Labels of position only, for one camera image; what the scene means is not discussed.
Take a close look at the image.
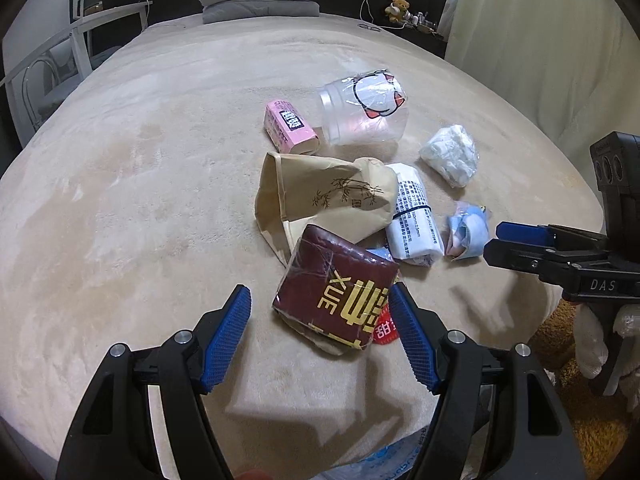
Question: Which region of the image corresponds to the red green snack wrapper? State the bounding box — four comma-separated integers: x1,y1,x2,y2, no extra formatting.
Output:
364,246,402,347

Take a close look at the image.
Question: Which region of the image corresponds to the light blue carton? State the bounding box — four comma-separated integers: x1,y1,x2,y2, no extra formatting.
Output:
445,202,489,260

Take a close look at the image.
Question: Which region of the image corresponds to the maroon gold snack packet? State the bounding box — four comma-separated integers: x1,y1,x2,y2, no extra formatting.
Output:
272,224,398,354

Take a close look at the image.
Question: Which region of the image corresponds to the white tissue ball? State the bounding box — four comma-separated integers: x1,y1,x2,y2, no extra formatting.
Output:
419,125,480,188

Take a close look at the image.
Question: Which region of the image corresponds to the trash bin with clear bag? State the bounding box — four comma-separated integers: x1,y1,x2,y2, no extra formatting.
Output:
314,426,428,480

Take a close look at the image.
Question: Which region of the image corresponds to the right hand white glove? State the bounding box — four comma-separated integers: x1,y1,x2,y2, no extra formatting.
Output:
572,301,640,413

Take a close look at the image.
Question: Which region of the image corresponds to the white rolled printed paper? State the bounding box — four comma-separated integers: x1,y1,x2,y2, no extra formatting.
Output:
386,164,445,266

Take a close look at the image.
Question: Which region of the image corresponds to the brown paper bag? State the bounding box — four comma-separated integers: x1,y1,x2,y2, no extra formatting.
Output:
255,153,398,264

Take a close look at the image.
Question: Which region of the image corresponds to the orange shaggy rug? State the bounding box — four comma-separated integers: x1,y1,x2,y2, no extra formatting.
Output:
528,300,632,479

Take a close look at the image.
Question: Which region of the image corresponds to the beige plush bed blanket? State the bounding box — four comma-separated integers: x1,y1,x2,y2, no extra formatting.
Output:
1,15,602,479

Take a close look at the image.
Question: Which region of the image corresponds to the clear plastic cup with cartoon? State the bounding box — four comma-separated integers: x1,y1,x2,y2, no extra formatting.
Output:
318,70,409,146

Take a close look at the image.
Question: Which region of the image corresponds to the cream curtain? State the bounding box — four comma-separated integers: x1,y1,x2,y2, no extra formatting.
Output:
446,0,639,185

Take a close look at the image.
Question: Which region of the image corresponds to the small pink box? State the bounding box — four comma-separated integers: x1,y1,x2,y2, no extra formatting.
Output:
264,100,320,155

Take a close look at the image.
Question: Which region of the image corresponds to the brown teddy bear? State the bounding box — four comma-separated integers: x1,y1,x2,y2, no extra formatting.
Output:
385,0,410,25

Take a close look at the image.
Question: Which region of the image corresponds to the white chair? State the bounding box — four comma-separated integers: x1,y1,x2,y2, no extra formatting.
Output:
21,54,78,130

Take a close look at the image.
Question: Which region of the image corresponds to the lower grey folded pillow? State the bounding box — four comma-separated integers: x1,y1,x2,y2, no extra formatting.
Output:
203,0,320,24

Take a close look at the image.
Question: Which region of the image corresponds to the white side table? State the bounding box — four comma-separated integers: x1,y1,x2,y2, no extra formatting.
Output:
1,1,151,146

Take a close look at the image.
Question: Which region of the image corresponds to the black camera module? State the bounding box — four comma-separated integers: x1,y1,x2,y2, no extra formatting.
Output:
589,131,640,244

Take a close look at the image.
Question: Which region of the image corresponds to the white charging cable on headboard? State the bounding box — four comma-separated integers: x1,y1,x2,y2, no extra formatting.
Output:
358,0,402,32

